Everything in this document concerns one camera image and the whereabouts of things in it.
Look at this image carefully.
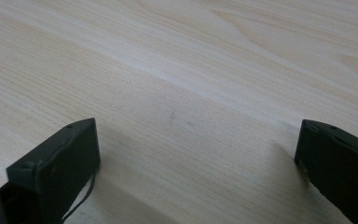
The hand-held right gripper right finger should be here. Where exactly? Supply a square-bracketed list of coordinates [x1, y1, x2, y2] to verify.
[294, 119, 358, 224]

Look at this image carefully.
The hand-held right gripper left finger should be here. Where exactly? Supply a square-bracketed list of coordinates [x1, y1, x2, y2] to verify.
[0, 118, 102, 224]

